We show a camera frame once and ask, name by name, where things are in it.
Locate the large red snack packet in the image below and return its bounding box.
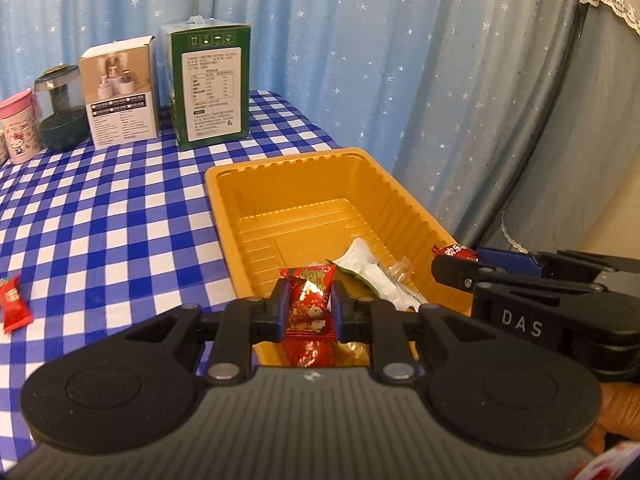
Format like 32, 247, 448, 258
280, 263, 336, 367

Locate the white green snack pouch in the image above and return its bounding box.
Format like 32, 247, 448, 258
331, 237, 427, 311

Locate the clear biscuit packet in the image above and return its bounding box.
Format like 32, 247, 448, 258
383, 257, 414, 286

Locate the small red candy wrapper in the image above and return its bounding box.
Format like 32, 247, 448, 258
432, 244, 480, 261

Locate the small red candy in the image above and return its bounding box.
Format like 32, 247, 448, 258
0, 275, 34, 334

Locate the yellow green candy packet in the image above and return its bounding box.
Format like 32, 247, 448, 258
334, 341, 370, 367

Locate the person right hand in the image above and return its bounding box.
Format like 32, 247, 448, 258
570, 382, 639, 480

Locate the orange plastic tray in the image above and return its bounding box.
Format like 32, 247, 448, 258
205, 148, 472, 314

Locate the grey lace trimmed cover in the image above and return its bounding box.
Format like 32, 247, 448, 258
483, 0, 639, 258

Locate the blue white checkered tablecloth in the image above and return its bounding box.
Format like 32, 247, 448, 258
1, 91, 335, 469

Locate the blue star curtain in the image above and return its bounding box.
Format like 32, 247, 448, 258
1, 0, 578, 244

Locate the green carton box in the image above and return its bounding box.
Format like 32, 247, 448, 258
160, 15, 250, 151

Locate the white beige product box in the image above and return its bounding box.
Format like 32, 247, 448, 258
79, 36, 158, 148

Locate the pink hello kitty cup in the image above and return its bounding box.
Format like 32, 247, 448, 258
0, 89, 43, 164

